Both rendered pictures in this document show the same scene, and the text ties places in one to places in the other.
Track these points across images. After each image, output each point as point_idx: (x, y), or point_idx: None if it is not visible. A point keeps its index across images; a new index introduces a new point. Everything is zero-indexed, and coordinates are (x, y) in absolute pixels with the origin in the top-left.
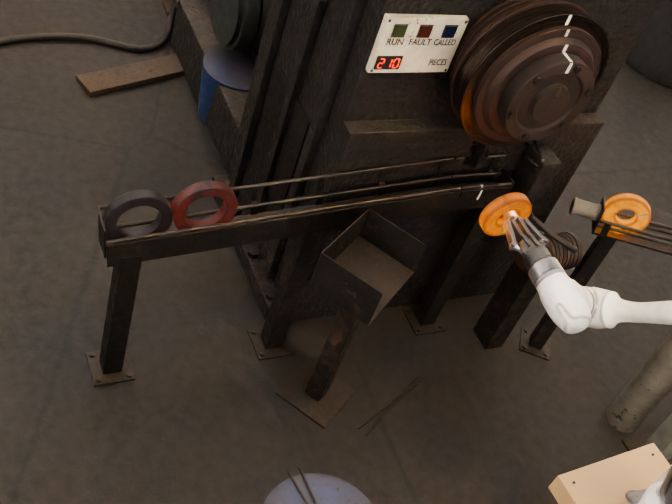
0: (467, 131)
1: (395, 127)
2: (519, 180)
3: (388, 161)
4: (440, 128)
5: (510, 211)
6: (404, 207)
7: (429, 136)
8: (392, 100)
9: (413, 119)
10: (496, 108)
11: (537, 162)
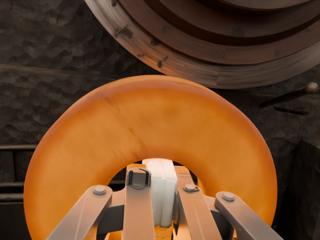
0: (105, 25)
1: (13, 66)
2: (295, 207)
3: (14, 136)
4: (103, 76)
5: (149, 162)
6: (17, 223)
7: (81, 89)
8: (10, 22)
9: (65, 70)
10: None
11: (318, 157)
